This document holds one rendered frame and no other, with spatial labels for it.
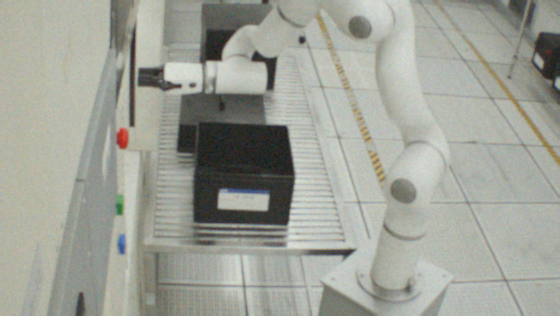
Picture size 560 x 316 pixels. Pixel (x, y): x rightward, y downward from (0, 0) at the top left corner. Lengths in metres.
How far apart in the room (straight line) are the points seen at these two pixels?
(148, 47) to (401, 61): 0.72
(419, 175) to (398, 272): 0.34
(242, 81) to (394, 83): 0.42
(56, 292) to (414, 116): 1.12
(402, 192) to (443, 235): 1.81
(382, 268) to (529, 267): 1.65
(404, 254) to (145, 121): 0.83
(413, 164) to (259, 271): 1.51
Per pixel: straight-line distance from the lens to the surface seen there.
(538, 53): 5.06
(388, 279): 1.86
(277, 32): 1.69
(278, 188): 1.96
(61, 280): 0.68
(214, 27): 2.61
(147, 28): 1.93
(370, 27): 1.49
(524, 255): 3.47
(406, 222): 1.73
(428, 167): 1.63
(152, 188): 2.15
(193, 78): 1.79
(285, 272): 3.02
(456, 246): 3.37
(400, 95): 1.60
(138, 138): 2.10
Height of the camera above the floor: 2.02
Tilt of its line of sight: 33 degrees down
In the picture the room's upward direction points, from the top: 7 degrees clockwise
